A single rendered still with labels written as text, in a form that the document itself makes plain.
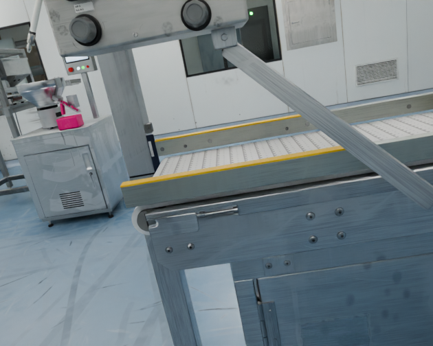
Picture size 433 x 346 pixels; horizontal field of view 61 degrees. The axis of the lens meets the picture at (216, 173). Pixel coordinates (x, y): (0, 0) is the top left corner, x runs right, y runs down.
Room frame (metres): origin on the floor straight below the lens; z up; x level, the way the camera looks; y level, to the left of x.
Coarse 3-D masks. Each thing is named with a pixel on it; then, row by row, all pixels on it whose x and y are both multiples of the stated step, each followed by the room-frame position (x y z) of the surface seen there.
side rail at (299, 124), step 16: (416, 96) 0.72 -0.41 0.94; (432, 96) 0.71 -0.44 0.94; (336, 112) 0.73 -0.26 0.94; (352, 112) 0.72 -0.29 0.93; (368, 112) 0.72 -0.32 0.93; (384, 112) 0.72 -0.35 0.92; (400, 112) 0.72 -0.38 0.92; (240, 128) 0.74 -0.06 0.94; (256, 128) 0.74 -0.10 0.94; (272, 128) 0.73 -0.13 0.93; (304, 128) 0.73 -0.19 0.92; (160, 144) 0.75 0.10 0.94; (176, 144) 0.75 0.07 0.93; (192, 144) 0.75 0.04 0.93; (208, 144) 0.74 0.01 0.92; (224, 144) 0.74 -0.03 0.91
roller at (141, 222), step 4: (152, 208) 0.50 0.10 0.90; (156, 208) 0.51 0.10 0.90; (140, 212) 0.50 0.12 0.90; (144, 212) 0.49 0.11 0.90; (140, 216) 0.49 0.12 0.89; (144, 216) 0.49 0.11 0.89; (140, 220) 0.49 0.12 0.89; (144, 220) 0.49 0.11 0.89; (140, 224) 0.49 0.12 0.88; (144, 224) 0.49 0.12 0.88; (140, 228) 0.49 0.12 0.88; (144, 228) 0.49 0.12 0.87
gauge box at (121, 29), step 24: (48, 0) 0.45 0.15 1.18; (96, 0) 0.45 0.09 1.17; (120, 0) 0.45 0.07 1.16; (144, 0) 0.44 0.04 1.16; (168, 0) 0.44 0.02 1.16; (216, 0) 0.44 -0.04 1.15; (240, 0) 0.44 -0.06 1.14; (120, 24) 0.45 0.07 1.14; (144, 24) 0.44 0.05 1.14; (168, 24) 0.44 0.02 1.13; (216, 24) 0.44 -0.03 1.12; (240, 24) 0.47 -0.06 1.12; (72, 48) 0.45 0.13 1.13; (96, 48) 0.45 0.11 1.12; (120, 48) 0.49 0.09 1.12
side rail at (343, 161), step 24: (384, 144) 0.46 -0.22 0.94; (408, 144) 0.45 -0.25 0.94; (432, 144) 0.45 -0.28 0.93; (240, 168) 0.47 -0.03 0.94; (264, 168) 0.47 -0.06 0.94; (288, 168) 0.47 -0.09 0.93; (312, 168) 0.46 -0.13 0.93; (336, 168) 0.46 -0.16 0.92; (360, 168) 0.46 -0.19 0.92; (144, 192) 0.48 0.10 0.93; (168, 192) 0.48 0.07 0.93; (192, 192) 0.48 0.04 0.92; (216, 192) 0.47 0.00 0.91
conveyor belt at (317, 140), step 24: (384, 120) 0.71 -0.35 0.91; (408, 120) 0.68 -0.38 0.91; (432, 120) 0.65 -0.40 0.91; (264, 144) 0.70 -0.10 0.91; (288, 144) 0.67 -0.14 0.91; (312, 144) 0.64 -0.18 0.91; (336, 144) 0.61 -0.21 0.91; (168, 168) 0.66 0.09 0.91; (192, 168) 0.63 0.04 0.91; (240, 192) 0.49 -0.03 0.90
